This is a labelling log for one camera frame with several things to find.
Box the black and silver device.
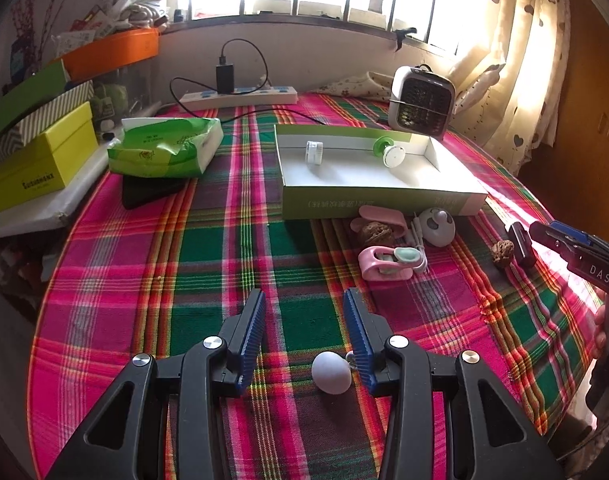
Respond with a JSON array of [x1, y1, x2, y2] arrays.
[[507, 222, 536, 267]]

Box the black charger plug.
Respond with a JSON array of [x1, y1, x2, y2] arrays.
[[215, 63, 234, 95]]

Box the cream heart-print curtain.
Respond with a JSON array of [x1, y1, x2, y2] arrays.
[[454, 0, 572, 177]]

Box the floral cream cloth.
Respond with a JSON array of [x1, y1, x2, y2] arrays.
[[311, 72, 400, 102]]

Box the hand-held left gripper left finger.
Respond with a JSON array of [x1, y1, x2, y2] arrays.
[[44, 288, 268, 480]]

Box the green and white round gadget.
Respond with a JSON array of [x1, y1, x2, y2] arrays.
[[373, 136, 408, 168]]

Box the striped cardboard box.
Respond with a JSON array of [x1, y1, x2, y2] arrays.
[[0, 80, 95, 150]]

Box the white coiled cable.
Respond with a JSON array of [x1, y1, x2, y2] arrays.
[[403, 212, 430, 275]]

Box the pink and green clip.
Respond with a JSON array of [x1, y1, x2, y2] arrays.
[[357, 245, 425, 281]]

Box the black window clip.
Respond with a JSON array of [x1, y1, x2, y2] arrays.
[[391, 27, 418, 52]]

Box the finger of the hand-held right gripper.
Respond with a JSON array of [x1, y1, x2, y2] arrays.
[[529, 222, 587, 262], [551, 220, 609, 257]]

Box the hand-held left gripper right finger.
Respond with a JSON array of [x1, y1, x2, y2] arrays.
[[343, 288, 566, 480]]

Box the pink rounded case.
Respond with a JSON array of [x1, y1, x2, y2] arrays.
[[350, 205, 409, 235]]

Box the yellow-green cardboard box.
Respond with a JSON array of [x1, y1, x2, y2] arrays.
[[0, 101, 99, 213]]

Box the green labelled bottle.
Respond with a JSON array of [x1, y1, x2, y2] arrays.
[[95, 82, 128, 118]]

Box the orange plastic tray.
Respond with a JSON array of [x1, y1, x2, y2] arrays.
[[47, 27, 161, 83]]

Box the person's right hand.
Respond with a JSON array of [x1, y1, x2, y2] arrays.
[[594, 302, 609, 352]]

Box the white egg-shaped ball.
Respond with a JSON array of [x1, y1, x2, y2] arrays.
[[311, 351, 351, 394]]

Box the white round panda toy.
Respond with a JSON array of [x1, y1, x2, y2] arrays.
[[417, 208, 456, 248]]

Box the white power strip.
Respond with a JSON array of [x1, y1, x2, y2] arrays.
[[179, 86, 299, 108]]

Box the green tissue pack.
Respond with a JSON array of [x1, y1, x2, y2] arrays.
[[107, 117, 224, 179]]

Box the dried red branches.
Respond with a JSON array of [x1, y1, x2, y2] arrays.
[[12, 0, 68, 68]]

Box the small desktop fan heater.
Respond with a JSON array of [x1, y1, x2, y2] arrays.
[[387, 65, 456, 142]]

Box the black charger cable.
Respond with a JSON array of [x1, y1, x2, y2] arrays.
[[170, 39, 330, 123]]

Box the green and white cardboard box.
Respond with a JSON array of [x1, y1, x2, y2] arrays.
[[274, 123, 488, 221]]

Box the white plastic bag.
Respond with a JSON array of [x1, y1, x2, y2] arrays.
[[102, 0, 171, 28]]

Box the plaid tablecloth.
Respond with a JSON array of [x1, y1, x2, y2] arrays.
[[27, 90, 609, 480]]

